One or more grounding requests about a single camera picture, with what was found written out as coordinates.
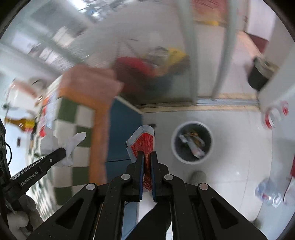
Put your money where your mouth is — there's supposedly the brown sauce bottle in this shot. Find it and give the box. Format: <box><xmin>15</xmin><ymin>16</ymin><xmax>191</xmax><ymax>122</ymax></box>
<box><xmin>4</xmin><ymin>117</ymin><xmax>35</xmax><ymax>132</ymax></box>

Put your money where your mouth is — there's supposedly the white tissue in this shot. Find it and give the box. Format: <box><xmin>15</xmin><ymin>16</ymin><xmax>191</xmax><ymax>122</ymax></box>
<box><xmin>40</xmin><ymin>128</ymin><xmax>86</xmax><ymax>167</ymax></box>

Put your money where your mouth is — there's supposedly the crushed clear plastic bottle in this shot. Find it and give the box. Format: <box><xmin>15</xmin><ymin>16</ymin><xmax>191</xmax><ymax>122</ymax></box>
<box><xmin>255</xmin><ymin>178</ymin><xmax>282</xmax><ymax>208</ymax></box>

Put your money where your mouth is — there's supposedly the small red snack packet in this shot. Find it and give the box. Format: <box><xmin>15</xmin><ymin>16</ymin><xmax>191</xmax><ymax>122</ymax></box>
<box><xmin>126</xmin><ymin>125</ymin><xmax>155</xmax><ymax>191</ymax></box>

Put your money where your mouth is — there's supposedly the large red food bag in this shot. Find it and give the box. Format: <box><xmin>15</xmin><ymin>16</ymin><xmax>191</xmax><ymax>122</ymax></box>
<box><xmin>38</xmin><ymin>92</ymin><xmax>58</xmax><ymax>138</ymax></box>

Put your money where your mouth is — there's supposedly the black pot on floor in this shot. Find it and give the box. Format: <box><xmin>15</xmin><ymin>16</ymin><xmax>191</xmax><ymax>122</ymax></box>
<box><xmin>247</xmin><ymin>56</ymin><xmax>279</xmax><ymax>92</ymax></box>

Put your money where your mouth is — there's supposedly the white trash bin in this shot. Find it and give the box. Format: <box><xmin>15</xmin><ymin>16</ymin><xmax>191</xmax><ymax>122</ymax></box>
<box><xmin>171</xmin><ymin>121</ymin><xmax>214</xmax><ymax>164</ymax></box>

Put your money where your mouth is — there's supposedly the green checkered tablecloth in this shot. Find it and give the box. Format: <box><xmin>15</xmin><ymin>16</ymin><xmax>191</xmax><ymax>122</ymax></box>
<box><xmin>37</xmin><ymin>75</ymin><xmax>122</xmax><ymax>207</ymax></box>

